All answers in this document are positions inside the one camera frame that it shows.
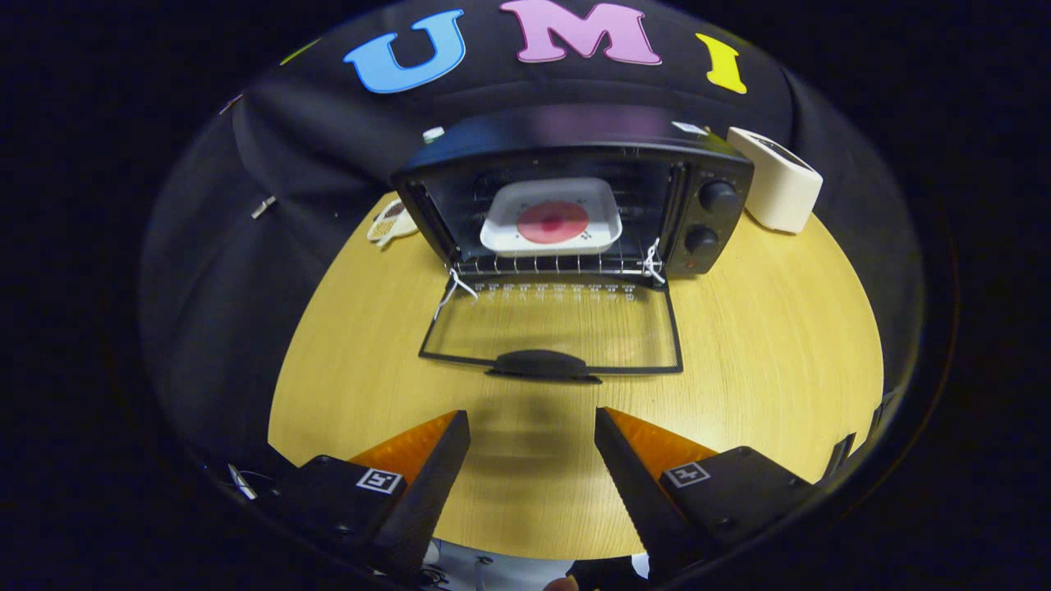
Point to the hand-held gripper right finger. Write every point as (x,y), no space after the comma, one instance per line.
(636,501)

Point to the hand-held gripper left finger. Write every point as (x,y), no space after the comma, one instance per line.
(419,501)

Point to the white square plate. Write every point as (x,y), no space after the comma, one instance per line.
(509,234)

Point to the pink round food slice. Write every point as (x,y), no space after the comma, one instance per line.
(553,222)

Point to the black toaster oven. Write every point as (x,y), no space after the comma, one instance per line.
(575,131)

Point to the white pop-up toaster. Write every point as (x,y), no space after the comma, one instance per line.
(780,185)

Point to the small cloth clip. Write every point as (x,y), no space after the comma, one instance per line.
(231,103)
(263,207)

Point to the small white bottle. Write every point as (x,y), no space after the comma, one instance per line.
(433,133)

